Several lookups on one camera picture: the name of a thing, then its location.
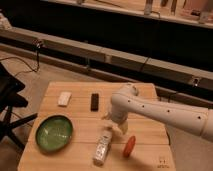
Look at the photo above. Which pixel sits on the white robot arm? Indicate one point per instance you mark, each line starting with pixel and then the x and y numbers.
pixel 195 120

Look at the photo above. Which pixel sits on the red sausage toy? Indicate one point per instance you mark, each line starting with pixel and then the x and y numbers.
pixel 129 146

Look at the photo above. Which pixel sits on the black office chair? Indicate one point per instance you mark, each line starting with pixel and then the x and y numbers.
pixel 9 98

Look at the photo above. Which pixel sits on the white plastic bottle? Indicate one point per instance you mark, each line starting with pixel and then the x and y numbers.
pixel 102 147

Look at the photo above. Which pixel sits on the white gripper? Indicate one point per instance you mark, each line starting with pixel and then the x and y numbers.
pixel 119 117

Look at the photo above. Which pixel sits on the green bowl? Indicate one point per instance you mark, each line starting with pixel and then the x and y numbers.
pixel 53 133

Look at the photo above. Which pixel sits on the black rectangular block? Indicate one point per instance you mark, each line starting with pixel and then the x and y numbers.
pixel 94 102

